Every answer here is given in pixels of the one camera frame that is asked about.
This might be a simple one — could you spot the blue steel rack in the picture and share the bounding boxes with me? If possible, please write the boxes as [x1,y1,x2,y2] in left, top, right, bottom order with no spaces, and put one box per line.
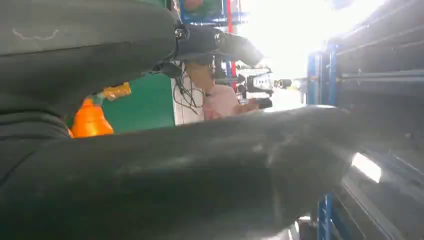
[306,42,339,240]

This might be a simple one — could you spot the black cable tangle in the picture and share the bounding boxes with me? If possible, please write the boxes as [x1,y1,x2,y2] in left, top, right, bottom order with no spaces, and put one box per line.
[173,71,207,116]

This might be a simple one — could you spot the green table mat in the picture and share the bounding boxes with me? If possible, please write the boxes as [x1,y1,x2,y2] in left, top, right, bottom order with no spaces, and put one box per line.
[66,72,176,135]

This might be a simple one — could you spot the person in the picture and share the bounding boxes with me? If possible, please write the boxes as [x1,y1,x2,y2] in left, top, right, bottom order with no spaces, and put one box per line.
[184,61,274,121]

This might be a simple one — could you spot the orange drink bottle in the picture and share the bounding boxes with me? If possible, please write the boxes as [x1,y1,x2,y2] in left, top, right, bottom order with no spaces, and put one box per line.
[70,82,132,139]

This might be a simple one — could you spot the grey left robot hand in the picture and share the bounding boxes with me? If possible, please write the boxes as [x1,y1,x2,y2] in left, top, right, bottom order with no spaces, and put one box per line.
[0,0,364,240]

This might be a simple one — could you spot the white table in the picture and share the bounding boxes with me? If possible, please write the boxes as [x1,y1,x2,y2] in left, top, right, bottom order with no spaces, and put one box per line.
[172,62,213,126]

